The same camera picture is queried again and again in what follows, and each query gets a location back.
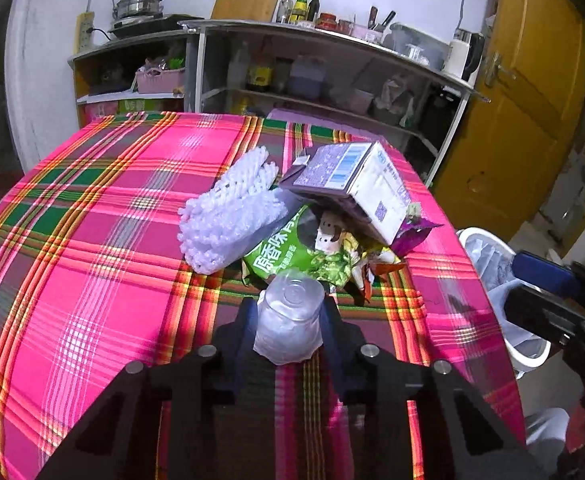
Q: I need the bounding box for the pink plaid tablecloth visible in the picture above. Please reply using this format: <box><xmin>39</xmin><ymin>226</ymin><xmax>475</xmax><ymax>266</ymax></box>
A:
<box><xmin>0</xmin><ymin>113</ymin><xmax>525</xmax><ymax>479</ymax></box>

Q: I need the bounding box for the pink lid storage box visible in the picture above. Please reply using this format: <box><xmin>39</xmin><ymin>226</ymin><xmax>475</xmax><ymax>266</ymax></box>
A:
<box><xmin>266</xmin><ymin>108</ymin><xmax>383</xmax><ymax>141</ymax></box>

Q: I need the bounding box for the red jar on counter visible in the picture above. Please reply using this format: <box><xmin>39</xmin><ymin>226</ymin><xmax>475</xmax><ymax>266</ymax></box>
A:
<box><xmin>315</xmin><ymin>12</ymin><xmax>338</xmax><ymax>32</ymax></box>

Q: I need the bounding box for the white metal shelf unit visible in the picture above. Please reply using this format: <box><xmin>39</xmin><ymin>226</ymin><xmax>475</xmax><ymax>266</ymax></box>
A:
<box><xmin>181</xmin><ymin>20</ymin><xmax>477</xmax><ymax>186</ymax></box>

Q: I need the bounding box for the yellow crumpled wrapper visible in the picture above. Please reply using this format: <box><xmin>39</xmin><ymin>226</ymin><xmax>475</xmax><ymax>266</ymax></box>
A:
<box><xmin>349</xmin><ymin>244</ymin><xmax>405</xmax><ymax>306</ymax></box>

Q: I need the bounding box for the green snack bag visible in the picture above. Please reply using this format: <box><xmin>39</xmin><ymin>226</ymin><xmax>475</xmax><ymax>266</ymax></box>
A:
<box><xmin>242</xmin><ymin>205</ymin><xmax>365</xmax><ymax>287</ymax></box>

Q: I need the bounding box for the yellow wooden door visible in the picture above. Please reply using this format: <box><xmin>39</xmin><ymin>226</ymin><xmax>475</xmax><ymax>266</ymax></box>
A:
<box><xmin>433</xmin><ymin>0</ymin><xmax>585</xmax><ymax>240</ymax></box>

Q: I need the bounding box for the grey blue plastic container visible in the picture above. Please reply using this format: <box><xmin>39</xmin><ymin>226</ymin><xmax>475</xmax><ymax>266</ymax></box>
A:
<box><xmin>286</xmin><ymin>55</ymin><xmax>326</xmax><ymax>100</ymax></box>

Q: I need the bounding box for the steel cooking pot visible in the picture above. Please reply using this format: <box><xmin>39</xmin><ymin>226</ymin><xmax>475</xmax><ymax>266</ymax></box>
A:
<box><xmin>112</xmin><ymin>0</ymin><xmax>163</xmax><ymax>21</ymax></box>

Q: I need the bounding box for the purple snack wrapper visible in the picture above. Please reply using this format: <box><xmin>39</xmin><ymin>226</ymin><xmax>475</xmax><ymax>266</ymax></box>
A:
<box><xmin>390</xmin><ymin>218</ymin><xmax>441</xmax><ymax>258</ymax></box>

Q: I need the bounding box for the dark soy sauce bottle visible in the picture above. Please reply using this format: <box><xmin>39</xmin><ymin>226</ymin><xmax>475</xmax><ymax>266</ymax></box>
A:
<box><xmin>307</xmin><ymin>0</ymin><xmax>320</xmax><ymax>22</ymax></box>

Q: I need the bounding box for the purple white milk carton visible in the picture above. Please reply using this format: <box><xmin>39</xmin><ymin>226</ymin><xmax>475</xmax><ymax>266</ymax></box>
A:
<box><xmin>279</xmin><ymin>142</ymin><xmax>411</xmax><ymax>246</ymax></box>

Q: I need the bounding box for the white trash bag liner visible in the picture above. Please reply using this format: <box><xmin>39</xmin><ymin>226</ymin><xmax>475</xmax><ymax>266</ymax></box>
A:
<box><xmin>464</xmin><ymin>236</ymin><xmax>545</xmax><ymax>359</ymax></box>

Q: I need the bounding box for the green oil bottle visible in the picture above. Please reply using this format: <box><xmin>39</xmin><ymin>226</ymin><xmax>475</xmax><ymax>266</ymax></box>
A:
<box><xmin>288</xmin><ymin>0</ymin><xmax>308</xmax><ymax>24</ymax></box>

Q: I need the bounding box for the white round trash bin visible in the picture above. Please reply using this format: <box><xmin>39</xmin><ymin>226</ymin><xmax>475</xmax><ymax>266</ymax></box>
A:
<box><xmin>455</xmin><ymin>226</ymin><xmax>553</xmax><ymax>376</ymax></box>

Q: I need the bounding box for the pink plastic basket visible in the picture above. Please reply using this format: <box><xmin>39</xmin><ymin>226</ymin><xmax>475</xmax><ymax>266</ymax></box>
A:
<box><xmin>135</xmin><ymin>67</ymin><xmax>185</xmax><ymax>94</ymax></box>

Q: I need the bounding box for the white power strip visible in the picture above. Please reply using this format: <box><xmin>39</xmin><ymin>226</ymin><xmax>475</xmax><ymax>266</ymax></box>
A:
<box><xmin>74</xmin><ymin>11</ymin><xmax>95</xmax><ymax>54</ymax></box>

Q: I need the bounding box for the clear plastic cup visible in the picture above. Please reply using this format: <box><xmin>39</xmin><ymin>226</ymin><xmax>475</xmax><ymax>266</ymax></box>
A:
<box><xmin>253</xmin><ymin>269</ymin><xmax>325</xmax><ymax>366</ymax></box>

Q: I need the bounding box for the white foam fruit net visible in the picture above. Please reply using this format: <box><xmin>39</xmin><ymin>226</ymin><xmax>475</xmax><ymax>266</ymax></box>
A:
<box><xmin>178</xmin><ymin>146</ymin><xmax>303</xmax><ymax>275</ymax></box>

